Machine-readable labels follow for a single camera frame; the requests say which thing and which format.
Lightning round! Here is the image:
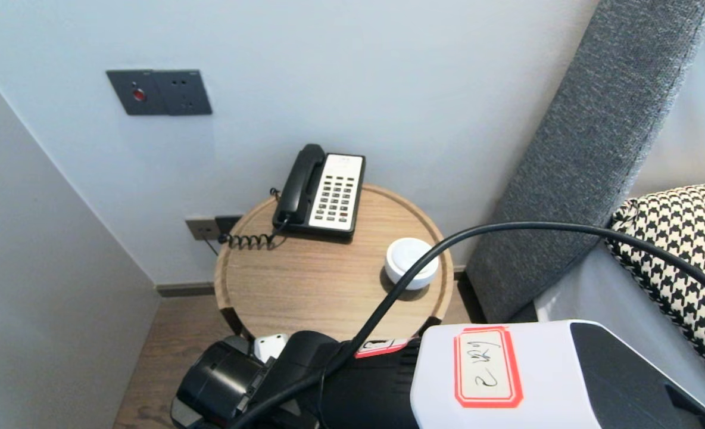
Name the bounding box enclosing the white round lidded container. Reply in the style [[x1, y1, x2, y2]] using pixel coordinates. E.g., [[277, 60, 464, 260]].
[[384, 237, 440, 291]]

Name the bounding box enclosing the black telephone base white keypad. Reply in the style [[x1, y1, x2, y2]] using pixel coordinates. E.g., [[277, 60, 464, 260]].
[[272, 153, 366, 242]]

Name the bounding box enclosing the black telephone handset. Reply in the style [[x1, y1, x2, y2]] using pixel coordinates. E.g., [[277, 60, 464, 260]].
[[276, 144, 326, 225]]

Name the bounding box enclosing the round wooden side table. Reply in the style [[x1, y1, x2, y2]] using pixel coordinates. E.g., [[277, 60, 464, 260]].
[[214, 184, 454, 343]]

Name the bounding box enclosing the small red-bordered label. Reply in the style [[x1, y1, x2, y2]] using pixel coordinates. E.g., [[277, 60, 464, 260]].
[[354, 338, 411, 359]]

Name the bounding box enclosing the large red-bordered handwritten label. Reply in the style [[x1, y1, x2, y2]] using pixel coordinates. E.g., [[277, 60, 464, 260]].
[[454, 327, 523, 409]]

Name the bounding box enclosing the white bed sheet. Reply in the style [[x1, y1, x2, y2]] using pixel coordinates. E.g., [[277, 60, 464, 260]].
[[534, 244, 705, 412]]

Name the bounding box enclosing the grey fabric headboard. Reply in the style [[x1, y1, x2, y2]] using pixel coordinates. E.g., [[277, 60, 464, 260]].
[[466, 0, 705, 325]]

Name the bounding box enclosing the black white houndstooth pillow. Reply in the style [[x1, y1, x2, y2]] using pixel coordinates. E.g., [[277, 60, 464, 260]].
[[604, 181, 705, 400]]

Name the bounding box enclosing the coiled black telephone cord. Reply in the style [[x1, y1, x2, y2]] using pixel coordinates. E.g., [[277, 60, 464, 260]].
[[219, 188, 288, 251]]

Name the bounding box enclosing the small grey wall outlet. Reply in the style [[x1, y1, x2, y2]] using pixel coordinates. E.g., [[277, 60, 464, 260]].
[[185, 218, 221, 243]]

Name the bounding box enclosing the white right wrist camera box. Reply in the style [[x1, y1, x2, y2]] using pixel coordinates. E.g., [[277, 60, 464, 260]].
[[253, 334, 289, 363]]

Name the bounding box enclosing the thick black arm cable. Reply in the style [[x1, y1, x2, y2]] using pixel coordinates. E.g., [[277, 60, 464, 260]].
[[230, 222, 705, 429]]

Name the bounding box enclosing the grey fabric bed frame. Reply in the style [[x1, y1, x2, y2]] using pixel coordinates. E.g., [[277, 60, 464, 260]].
[[500, 301, 539, 325]]

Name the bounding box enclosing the dark grey wall socket plate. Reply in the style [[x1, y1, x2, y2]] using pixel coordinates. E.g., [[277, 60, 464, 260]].
[[152, 70, 213, 116]]

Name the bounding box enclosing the dark grey red-button wall switch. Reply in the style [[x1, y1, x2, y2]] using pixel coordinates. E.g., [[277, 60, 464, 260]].
[[107, 70, 169, 116]]

